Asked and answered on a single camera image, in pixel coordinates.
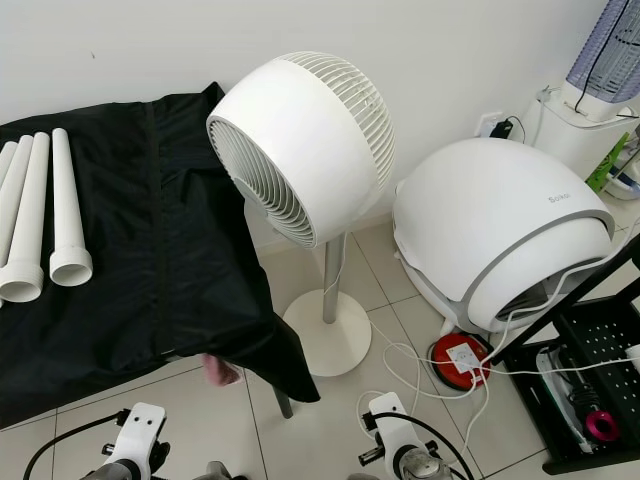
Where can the white tapered table leg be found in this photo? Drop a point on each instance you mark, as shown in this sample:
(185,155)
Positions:
(30,210)
(8,180)
(68,200)

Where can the grey left robot foot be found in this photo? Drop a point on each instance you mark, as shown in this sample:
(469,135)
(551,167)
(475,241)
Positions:
(217,472)

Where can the red round power strip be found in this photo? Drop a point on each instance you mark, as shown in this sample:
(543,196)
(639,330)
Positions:
(455,360)

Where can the pink soft item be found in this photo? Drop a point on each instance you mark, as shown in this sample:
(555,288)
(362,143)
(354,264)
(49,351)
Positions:
(220,368)

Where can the black table cloth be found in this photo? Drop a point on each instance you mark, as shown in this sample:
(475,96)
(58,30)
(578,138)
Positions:
(160,250)

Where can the grey pink hair dryer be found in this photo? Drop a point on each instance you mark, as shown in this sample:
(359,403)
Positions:
(600,425)

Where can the white domed litter box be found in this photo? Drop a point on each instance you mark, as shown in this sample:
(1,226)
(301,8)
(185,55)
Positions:
(480,220)

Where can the black metal storage cart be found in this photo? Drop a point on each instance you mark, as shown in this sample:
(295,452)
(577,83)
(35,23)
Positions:
(600,330)

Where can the black power plug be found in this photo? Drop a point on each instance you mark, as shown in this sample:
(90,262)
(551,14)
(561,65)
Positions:
(502,129)

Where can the white plastic bin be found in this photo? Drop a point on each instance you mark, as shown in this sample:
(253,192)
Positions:
(570,130)

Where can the green packet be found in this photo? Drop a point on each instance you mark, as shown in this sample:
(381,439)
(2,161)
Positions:
(610,160)

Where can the purple mosquito lamp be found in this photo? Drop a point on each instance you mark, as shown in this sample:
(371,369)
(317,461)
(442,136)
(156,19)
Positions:
(605,45)

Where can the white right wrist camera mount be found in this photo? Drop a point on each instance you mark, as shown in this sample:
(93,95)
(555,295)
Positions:
(392,420)

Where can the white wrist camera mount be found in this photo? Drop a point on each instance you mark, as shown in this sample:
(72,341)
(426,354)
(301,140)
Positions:
(392,420)
(142,430)

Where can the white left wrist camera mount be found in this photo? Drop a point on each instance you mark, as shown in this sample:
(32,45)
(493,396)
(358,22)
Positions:
(142,430)

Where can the black table frame leg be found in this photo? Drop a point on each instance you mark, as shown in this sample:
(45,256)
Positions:
(282,402)

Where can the white pedestal fan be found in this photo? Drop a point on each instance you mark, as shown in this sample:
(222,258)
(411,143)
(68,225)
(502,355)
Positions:
(300,130)

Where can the white wall socket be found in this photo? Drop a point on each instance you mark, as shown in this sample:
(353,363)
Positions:
(486,124)

